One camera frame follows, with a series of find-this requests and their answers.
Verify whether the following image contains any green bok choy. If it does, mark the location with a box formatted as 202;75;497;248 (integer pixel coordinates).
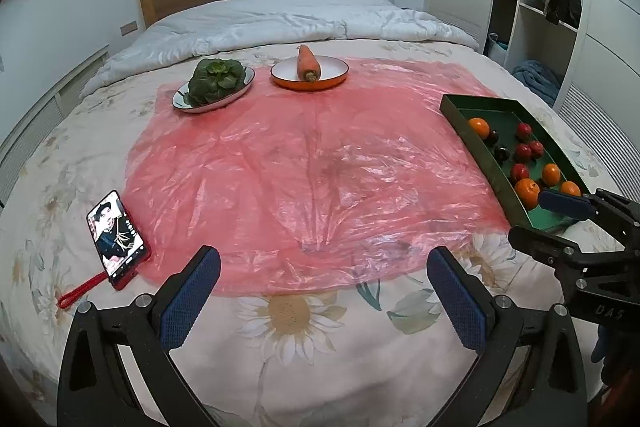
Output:
182;58;246;104

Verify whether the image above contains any large orange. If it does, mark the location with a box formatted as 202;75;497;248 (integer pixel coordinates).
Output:
515;178;541;210

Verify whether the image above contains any smartphone in red case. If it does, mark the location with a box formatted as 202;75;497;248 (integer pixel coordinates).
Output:
86;190;152;292

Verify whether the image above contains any person's right hand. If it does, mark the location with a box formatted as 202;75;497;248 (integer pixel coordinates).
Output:
592;324;626;388

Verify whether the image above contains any white plate with dark rim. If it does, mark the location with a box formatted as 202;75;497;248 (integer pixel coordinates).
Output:
172;67;256;114

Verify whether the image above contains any green cardboard box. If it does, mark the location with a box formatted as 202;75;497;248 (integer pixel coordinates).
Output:
440;94;593;233

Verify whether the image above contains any white duvet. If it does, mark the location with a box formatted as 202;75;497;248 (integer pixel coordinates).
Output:
80;0;481;98

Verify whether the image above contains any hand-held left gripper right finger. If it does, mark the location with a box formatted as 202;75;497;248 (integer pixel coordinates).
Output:
426;246;591;427

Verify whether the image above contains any red phone strap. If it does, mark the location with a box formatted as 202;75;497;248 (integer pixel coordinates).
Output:
57;272;111;309

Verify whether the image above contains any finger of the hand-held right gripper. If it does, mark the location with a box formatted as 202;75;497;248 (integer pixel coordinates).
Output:
508;226;640;274
537;188;640;228

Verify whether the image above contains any white slatted grille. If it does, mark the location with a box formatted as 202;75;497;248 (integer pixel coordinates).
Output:
557;82;640;188

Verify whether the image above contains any carrot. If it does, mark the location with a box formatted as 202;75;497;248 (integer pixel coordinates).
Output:
297;45;321;82

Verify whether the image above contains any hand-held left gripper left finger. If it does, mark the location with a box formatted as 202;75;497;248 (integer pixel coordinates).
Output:
56;245;222;427

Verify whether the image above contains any pink plastic sheet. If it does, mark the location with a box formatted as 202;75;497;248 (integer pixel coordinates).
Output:
122;56;513;298

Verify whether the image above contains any orange plate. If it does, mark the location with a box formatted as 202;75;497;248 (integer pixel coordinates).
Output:
270;56;350;92

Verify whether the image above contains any blue towel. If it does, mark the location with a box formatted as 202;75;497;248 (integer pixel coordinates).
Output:
511;60;561;106

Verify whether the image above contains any white bag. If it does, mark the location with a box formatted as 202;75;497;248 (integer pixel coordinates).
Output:
487;33;511;65

